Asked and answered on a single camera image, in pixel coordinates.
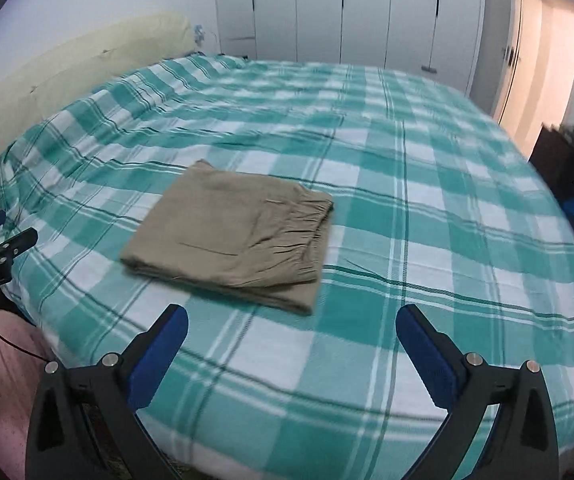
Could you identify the khaki pants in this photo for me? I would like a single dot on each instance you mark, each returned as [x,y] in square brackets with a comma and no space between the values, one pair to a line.
[232,230]

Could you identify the white door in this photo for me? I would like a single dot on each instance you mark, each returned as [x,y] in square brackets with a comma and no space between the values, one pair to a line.
[512,35]

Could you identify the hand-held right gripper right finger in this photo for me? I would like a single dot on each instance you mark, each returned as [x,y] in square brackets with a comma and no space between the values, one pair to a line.
[427,355]

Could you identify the green checked bed cover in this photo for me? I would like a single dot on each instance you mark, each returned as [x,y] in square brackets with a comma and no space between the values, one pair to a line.
[417,210]

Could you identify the person's pink clothing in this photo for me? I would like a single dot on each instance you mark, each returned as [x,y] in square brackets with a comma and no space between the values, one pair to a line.
[7,400]

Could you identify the cream pillow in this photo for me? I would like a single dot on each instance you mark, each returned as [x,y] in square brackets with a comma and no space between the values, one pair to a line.
[67,75]

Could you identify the white wardrobe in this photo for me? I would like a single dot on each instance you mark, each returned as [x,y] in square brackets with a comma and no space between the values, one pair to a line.
[367,10]

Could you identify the dark wooden furniture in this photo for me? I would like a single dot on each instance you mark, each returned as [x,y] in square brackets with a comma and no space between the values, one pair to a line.
[549,160]

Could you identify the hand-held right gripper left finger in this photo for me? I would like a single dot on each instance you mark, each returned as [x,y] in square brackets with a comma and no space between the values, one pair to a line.
[159,355]

